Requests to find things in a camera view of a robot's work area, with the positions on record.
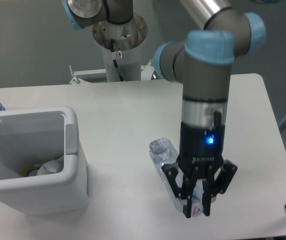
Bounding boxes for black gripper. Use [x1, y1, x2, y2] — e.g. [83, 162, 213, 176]
[161, 122, 238, 218]

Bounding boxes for clear plastic bottle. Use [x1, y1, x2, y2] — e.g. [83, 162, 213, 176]
[149, 138, 204, 217]

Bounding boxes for white trash can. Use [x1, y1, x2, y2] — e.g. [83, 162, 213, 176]
[0, 106, 90, 215]

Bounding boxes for black cable on pedestal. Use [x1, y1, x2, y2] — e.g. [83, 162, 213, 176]
[109, 38, 124, 82]

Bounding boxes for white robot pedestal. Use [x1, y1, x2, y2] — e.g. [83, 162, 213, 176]
[68, 13, 159, 85]

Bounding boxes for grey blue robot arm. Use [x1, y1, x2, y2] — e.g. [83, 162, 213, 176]
[62, 0, 266, 218]

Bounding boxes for trash inside can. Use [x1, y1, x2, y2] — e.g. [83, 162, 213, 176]
[23, 163, 42, 177]

